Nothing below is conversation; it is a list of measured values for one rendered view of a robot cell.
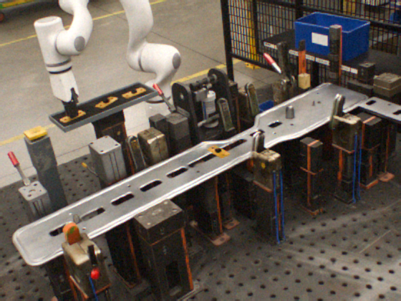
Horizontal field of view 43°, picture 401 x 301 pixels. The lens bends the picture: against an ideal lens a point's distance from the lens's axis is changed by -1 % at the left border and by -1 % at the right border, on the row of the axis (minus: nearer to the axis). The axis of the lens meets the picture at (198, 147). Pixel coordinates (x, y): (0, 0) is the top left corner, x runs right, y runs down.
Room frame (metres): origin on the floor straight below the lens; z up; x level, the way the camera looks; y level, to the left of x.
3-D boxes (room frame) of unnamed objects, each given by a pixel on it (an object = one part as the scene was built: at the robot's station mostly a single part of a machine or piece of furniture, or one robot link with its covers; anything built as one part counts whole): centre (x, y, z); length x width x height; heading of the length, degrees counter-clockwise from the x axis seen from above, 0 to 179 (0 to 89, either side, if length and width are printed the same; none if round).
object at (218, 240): (1.45, 0.00, 0.84); 0.17 x 0.06 x 0.29; 32
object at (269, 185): (1.38, -0.21, 0.87); 0.12 x 0.09 x 0.35; 32
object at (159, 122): (1.63, 0.13, 0.90); 0.05 x 0.05 x 0.40; 32
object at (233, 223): (1.51, -0.06, 0.84); 0.13 x 0.05 x 0.29; 32
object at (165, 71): (2.00, 0.11, 1.11); 0.19 x 0.12 x 0.24; 58
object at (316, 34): (2.23, -0.67, 1.10); 0.30 x 0.17 x 0.13; 36
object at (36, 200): (1.32, 0.52, 0.88); 0.11 x 0.10 x 0.36; 32
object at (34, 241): (1.48, -0.05, 1.00); 1.38 x 0.22 x 0.02; 122
